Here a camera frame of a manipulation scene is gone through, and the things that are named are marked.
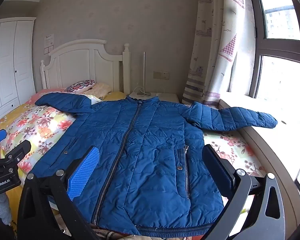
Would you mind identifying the wall socket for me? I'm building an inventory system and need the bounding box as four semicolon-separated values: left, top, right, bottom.
153;71;170;80

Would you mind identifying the patterned round-print pillow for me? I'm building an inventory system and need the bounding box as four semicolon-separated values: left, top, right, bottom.
64;79;96;93

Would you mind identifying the blue puffer jacket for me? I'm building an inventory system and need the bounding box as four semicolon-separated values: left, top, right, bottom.
27;94;278;235

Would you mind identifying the person's left forearm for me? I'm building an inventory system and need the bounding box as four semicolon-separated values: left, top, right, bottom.
0;192;12;227

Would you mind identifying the white bed headboard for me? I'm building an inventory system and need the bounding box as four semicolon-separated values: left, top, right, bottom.
40;39;131;95

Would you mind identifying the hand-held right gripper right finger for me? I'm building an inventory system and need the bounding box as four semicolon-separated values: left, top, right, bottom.
202;144;287;240

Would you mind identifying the white nightstand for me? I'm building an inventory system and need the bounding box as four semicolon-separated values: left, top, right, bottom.
128;92;179;103

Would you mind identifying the sailboat print curtain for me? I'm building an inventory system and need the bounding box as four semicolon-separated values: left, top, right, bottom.
182;0;255;105

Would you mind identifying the beige pillow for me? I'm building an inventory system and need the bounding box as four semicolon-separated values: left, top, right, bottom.
84;82;112;99

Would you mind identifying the dark framed window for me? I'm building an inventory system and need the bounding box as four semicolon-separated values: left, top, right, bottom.
247;0;300;105

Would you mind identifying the pink pillow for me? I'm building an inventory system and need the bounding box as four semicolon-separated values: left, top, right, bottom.
25;88;68;104

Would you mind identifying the slim white desk lamp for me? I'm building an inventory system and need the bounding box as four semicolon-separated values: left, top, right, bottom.
136;52;153;97

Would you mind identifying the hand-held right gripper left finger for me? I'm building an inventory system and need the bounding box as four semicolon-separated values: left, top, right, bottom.
17;145;100;240

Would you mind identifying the paper wall notice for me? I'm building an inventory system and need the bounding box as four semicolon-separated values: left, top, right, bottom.
43;33;55;55

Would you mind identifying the white wardrobe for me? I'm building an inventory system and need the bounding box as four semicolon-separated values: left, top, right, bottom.
0;17;37;125

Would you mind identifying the floral quilt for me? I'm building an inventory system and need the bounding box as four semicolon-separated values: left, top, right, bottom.
1;104;265;178

